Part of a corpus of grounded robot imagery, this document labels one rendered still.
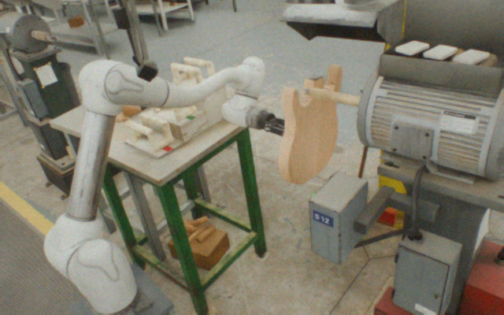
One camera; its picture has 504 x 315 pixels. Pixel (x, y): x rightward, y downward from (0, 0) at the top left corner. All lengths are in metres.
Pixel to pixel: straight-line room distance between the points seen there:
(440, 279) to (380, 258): 1.23
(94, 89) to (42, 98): 1.96
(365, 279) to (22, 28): 2.69
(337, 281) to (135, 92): 1.57
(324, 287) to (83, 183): 1.43
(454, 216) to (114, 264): 1.01
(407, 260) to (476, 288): 0.22
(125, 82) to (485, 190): 1.02
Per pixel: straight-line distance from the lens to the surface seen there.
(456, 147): 1.11
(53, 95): 3.33
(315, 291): 2.31
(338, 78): 1.56
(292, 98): 1.32
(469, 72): 1.07
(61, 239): 1.50
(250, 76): 1.64
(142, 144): 1.89
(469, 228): 1.26
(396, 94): 1.14
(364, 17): 1.17
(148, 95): 1.28
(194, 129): 1.85
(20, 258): 3.15
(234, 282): 2.40
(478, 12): 1.18
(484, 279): 1.42
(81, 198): 1.46
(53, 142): 3.38
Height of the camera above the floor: 1.82
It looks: 32 degrees down
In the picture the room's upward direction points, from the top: 9 degrees counter-clockwise
